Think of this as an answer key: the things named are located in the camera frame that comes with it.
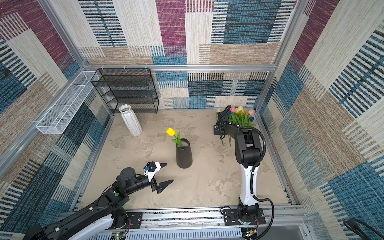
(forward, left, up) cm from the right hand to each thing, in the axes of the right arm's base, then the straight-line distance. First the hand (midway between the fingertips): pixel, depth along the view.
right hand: (219, 131), depth 107 cm
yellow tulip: (-21, +29, +30) cm, 47 cm away
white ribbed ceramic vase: (-1, +56, +17) cm, 59 cm away
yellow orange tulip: (+10, -15, +2) cm, 18 cm away
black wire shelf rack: (+27, +61, +20) cm, 69 cm away
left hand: (-34, +31, +16) cm, 48 cm away
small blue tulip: (+10, -25, +2) cm, 27 cm away
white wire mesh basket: (-14, +81, +34) cm, 89 cm away
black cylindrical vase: (-24, +24, +12) cm, 36 cm away
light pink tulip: (+13, -24, +5) cm, 28 cm away
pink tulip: (+8, -10, +5) cm, 14 cm away
